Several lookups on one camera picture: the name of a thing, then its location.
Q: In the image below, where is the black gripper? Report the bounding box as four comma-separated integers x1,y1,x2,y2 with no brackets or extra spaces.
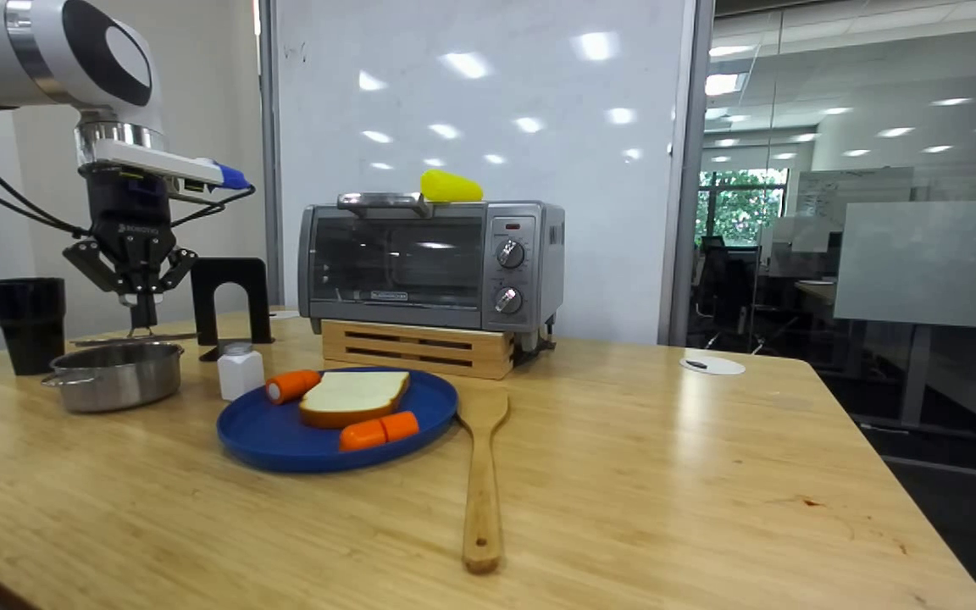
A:
65,173,198,330

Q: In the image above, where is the orange carrot piece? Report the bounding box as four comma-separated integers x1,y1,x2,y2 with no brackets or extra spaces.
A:
268,370,321,405
339,411,420,455

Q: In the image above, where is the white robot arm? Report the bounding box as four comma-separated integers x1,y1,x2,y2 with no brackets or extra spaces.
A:
0,0,218,330

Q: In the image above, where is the steel pot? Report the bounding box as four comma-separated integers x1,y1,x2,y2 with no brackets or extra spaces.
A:
49,344,183,414

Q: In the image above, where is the black bookend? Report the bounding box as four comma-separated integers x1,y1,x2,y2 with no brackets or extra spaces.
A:
191,258,273,362

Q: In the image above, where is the white salt shaker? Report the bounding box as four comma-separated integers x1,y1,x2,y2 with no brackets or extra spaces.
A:
218,344,266,401

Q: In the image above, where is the black cup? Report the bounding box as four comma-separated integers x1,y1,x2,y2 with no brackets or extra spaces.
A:
0,279,65,375

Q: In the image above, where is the blue round plate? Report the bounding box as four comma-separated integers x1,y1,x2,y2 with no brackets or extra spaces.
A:
218,372,459,475

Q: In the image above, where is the white bread slice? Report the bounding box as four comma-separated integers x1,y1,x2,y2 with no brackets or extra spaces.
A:
299,370,412,426

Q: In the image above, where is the silver toaster oven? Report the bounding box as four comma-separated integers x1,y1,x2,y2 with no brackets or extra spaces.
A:
299,193,568,354

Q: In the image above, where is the wooden slatted stand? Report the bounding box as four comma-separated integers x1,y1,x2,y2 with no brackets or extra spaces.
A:
321,318,514,380

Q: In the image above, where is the yellow plastic banana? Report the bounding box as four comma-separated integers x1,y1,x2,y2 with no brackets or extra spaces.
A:
420,171,486,205

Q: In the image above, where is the wooden spatula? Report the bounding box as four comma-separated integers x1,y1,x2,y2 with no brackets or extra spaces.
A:
459,387,511,573

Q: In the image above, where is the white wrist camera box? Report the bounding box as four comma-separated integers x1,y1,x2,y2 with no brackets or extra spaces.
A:
78,139,255,193

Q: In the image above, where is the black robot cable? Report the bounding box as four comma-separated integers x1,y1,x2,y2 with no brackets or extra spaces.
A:
0,111,260,242

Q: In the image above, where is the white table cable grommet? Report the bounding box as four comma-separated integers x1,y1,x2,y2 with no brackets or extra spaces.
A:
680,354,747,375

